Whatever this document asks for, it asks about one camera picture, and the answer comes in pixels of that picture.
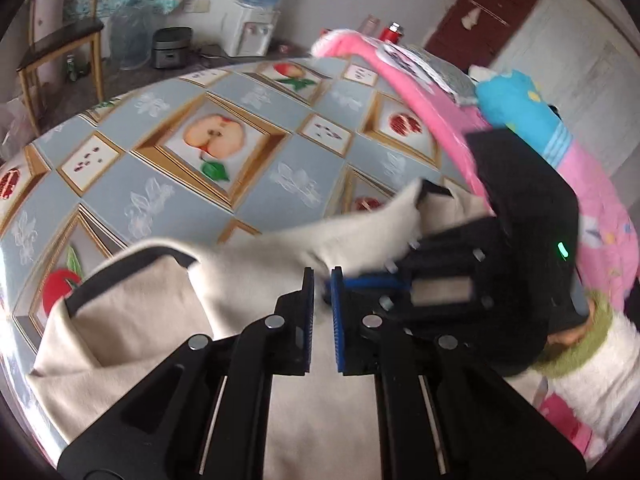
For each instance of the clear plastic bag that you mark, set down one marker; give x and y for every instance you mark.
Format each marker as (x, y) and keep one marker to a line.
(12, 130)

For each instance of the fruit-print tablecloth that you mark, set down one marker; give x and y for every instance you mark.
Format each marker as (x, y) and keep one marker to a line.
(280, 150)

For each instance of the red thermos bottle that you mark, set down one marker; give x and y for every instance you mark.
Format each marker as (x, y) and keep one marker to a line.
(391, 34)

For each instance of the pink floral blanket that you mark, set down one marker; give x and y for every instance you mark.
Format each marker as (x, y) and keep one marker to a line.
(450, 110)

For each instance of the wall socket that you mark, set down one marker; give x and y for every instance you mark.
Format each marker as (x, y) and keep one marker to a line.
(199, 6)

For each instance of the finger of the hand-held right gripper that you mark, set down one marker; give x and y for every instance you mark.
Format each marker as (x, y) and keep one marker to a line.
(395, 270)
(390, 292)

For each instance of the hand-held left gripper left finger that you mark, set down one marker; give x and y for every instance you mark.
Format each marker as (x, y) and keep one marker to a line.
(307, 310)

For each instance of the black rice cooker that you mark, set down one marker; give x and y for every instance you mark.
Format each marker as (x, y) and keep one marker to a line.
(172, 47)

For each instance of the clear glass cup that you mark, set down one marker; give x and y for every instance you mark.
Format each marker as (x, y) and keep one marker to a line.
(370, 24)

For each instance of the grey lace cloth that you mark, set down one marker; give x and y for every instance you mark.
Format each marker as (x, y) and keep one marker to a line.
(445, 75)

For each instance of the small green bottle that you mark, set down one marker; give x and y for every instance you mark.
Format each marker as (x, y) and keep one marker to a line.
(73, 67)

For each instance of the white wardrobe door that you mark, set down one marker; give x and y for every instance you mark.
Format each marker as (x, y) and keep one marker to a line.
(575, 60)

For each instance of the clear empty water jug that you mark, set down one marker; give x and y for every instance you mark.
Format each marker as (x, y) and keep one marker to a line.
(131, 37)

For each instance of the beige jacket with black trim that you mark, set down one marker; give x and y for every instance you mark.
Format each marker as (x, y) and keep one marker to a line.
(140, 320)

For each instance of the person's right hand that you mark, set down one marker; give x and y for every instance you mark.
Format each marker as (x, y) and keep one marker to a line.
(575, 332)

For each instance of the wooden chair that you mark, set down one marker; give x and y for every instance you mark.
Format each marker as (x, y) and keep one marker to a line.
(60, 42)

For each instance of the blue dotted pillow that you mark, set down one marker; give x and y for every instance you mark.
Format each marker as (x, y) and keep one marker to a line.
(515, 105)

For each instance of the white water dispenser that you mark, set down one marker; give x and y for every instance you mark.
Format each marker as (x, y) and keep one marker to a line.
(245, 35)

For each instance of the dark red door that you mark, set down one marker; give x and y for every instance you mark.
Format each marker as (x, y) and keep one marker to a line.
(480, 15)

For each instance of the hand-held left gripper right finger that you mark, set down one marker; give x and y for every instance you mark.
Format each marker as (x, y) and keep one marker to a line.
(337, 320)

